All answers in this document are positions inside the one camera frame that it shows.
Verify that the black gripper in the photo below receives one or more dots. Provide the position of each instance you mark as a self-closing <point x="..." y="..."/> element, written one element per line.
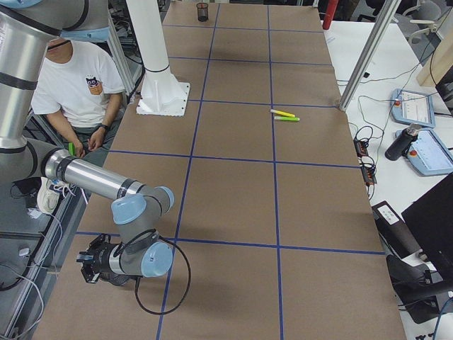
<point x="101" y="262"/>

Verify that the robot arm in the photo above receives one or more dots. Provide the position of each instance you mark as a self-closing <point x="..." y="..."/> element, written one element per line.
<point x="31" y="147"/>

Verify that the black mesh pen cup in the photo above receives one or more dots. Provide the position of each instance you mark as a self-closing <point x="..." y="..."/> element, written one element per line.
<point x="116" y="279"/>

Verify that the white sneaker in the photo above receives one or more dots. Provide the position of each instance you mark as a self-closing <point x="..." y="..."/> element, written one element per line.
<point x="50" y="192"/>

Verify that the green grabber tool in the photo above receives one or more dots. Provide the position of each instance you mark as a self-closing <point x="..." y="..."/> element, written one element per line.
<point x="72" y="148"/>

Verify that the seated person white shirt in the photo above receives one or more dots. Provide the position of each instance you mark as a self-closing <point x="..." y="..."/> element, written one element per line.
<point x="80" y="92"/>

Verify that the green marker pen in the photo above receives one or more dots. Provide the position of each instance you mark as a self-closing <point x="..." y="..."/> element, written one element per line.
<point x="290" y="119"/>

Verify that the yellow marker pen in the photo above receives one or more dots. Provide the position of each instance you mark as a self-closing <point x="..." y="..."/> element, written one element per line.
<point x="282" y="113"/>

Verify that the orange black usb hub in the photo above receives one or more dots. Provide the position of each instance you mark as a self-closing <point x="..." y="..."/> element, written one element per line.
<point x="360" y="148"/>

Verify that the black box white label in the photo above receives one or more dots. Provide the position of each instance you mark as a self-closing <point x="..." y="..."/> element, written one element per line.
<point x="394" y="230"/>

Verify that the black monitor stand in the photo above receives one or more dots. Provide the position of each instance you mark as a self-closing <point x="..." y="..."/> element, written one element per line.
<point x="422" y="292"/>

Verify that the black water bottle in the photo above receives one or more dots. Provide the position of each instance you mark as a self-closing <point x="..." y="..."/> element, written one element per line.
<point x="401" y="144"/>

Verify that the black monitor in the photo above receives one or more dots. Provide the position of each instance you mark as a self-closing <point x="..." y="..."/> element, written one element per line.
<point x="429" y="220"/>

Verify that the red cylinder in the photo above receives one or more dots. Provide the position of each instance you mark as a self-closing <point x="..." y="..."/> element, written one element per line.
<point x="329" y="14"/>

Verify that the far blue teach pendant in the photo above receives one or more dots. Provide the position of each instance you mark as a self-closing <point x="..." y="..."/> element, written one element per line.
<point x="412" y="107"/>

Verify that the blue teach pendant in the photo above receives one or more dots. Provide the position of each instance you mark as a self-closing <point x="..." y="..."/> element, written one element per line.
<point x="412" y="107"/>
<point x="428" y="155"/>

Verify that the near blue teach pendant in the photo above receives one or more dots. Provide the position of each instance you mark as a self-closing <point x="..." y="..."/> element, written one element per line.
<point x="428" y="155"/>

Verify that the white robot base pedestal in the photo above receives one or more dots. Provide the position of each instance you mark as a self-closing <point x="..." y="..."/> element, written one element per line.
<point x="161" y="92"/>

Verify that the aluminium frame post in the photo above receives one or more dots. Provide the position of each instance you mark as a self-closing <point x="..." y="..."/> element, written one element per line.
<point x="380" y="25"/>

